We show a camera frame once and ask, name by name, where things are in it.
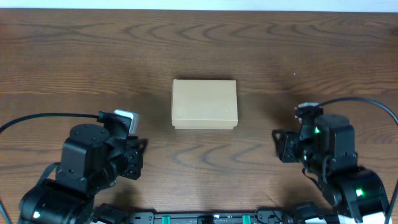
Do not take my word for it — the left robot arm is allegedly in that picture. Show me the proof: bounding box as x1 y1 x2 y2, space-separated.
19 121 148 223

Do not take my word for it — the black mounting rail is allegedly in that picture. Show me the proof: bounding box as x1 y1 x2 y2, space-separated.
90 203 343 224

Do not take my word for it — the cardboard box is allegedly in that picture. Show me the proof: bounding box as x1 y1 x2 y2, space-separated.
171 79 238 129

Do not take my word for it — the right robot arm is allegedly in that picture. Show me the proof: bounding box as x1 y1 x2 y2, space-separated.
272 103 389 223

